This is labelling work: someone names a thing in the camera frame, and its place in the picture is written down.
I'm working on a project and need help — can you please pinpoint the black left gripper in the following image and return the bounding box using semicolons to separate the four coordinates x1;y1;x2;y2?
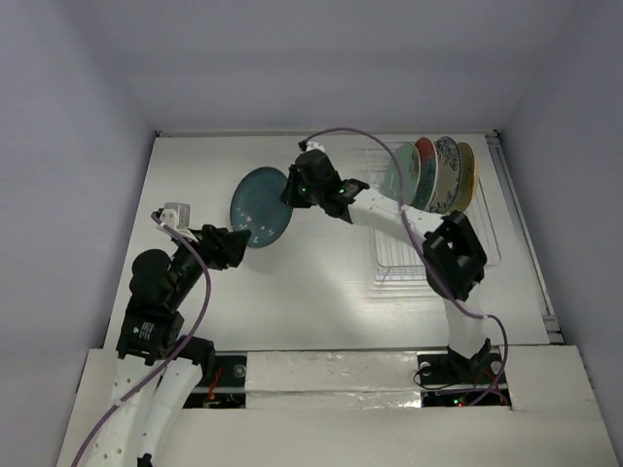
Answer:
167;222;250;305

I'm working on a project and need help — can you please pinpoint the white foam block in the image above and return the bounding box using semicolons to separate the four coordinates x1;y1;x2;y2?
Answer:
244;351;421;410

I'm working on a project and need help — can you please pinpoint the white wire dish rack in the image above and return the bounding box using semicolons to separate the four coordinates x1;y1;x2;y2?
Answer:
366;136;501;285

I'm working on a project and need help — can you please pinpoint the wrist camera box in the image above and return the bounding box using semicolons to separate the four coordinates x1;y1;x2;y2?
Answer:
298;139;326;153
152;202;191;232

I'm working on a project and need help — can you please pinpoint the dark teal plate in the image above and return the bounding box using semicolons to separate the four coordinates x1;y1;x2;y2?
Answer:
229;166;293;249

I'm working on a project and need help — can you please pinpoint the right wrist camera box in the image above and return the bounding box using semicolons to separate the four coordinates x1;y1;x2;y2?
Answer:
298;139;326;153

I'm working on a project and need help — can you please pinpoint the blue white patterned plate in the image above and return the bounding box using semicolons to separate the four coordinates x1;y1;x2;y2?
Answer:
427;136;461;214

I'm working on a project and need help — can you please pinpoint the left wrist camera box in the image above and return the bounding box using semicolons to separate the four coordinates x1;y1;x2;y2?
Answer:
152;202;191;232

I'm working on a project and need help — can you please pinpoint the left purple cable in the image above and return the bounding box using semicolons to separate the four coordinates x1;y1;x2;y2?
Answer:
70;208;213;467

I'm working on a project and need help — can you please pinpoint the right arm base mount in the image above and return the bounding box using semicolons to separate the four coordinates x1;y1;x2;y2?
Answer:
413;347;512;408

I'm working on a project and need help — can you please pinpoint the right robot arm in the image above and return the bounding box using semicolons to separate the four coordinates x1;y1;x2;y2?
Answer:
280;144;491;381

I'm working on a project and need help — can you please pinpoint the red and teal plate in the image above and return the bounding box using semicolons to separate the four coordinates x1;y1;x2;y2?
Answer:
411;137;438;211

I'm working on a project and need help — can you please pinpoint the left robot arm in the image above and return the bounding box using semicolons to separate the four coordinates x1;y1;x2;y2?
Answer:
72;222;251;466

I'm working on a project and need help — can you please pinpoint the light green plate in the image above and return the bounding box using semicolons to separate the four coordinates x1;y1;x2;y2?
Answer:
380;143;420;207

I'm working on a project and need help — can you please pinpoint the yellow brown plate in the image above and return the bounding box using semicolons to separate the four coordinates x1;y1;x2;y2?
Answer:
450;142;479;212

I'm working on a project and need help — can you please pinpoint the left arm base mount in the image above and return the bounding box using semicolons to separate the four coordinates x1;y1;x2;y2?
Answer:
183;352;247;409

